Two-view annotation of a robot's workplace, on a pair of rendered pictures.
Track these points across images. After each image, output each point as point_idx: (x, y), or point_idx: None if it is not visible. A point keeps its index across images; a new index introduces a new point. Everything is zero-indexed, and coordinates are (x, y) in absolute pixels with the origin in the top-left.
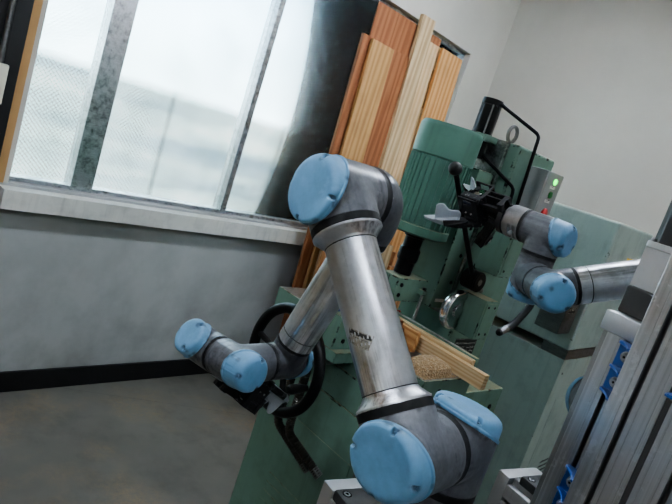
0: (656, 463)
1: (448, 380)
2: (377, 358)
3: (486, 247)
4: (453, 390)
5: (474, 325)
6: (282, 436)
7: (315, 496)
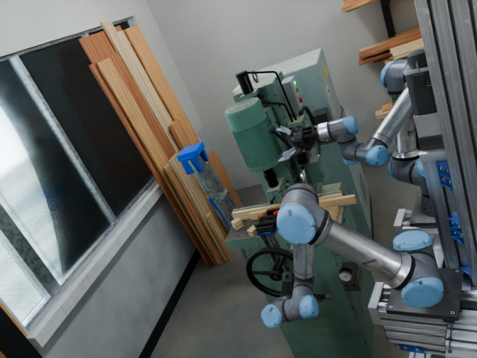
0: None
1: (343, 212)
2: (384, 263)
3: None
4: (345, 212)
5: (319, 175)
6: None
7: (327, 302)
